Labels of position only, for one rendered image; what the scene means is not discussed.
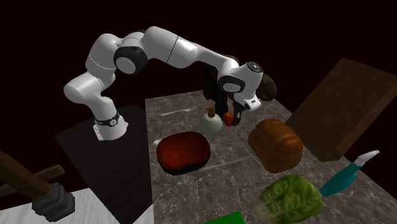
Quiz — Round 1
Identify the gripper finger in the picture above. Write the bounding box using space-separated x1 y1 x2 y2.
232 103 245 127
216 98 229 117

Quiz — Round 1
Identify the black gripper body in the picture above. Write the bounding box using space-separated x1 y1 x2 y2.
216 89 240 110

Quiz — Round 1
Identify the red apple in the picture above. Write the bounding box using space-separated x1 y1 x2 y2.
222 111 235 127

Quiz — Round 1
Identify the white round soap bottle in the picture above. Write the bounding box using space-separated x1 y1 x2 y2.
198 106 224 137

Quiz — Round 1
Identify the dark brown round object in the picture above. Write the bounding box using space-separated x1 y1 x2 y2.
256 73 278 102

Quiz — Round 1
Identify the silver fork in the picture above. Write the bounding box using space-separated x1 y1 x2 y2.
160 105 198 117

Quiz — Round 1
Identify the brown bread loaf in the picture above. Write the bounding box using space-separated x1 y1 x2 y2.
247 118 304 174

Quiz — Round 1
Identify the silver knife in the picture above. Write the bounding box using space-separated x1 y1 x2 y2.
198 155 254 173

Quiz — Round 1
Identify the dark red oval bowl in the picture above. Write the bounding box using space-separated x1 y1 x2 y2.
156 131 212 176

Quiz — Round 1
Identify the green lettuce head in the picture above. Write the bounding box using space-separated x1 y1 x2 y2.
252 174 324 224

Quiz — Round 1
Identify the green flat box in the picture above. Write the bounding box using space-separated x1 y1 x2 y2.
203 211 246 224

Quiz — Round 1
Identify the brown wooden cabinet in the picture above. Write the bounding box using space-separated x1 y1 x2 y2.
284 57 397 163

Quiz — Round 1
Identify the teal spray bottle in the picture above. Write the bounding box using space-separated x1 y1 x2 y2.
319 150 381 198

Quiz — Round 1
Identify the dark robot stand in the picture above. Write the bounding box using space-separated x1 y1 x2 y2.
54 104 155 224

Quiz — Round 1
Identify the wooden furniture with grey foot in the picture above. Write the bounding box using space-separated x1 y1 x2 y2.
0 148 76 223

